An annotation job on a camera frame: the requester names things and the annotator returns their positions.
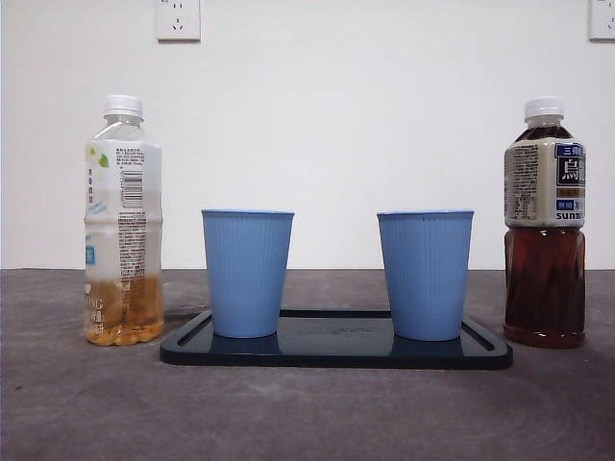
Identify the yellow tea bottle white label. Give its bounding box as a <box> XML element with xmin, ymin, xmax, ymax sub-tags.
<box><xmin>84</xmin><ymin>94</ymin><xmax>165</xmax><ymax>347</ymax></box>

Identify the dark tea bottle beige label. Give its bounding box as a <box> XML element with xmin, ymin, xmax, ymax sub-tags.
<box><xmin>503</xmin><ymin>95</ymin><xmax>587</xmax><ymax>350</ymax></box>

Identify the blue ribbed plastic cup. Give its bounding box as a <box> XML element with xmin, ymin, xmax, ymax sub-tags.
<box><xmin>376</xmin><ymin>208</ymin><xmax>477</xmax><ymax>343</ymax></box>
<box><xmin>200</xmin><ymin>207</ymin><xmax>296</xmax><ymax>339</ymax></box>

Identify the dark blue plastic tray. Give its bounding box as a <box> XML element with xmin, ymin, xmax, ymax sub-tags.
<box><xmin>159</xmin><ymin>308</ymin><xmax>514</xmax><ymax>371</ymax></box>

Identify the white wall socket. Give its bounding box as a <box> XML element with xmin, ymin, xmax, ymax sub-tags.
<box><xmin>156</xmin><ymin>0</ymin><xmax>202</xmax><ymax>42</ymax></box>
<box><xmin>588</xmin><ymin>0</ymin><xmax>615</xmax><ymax>41</ymax></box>

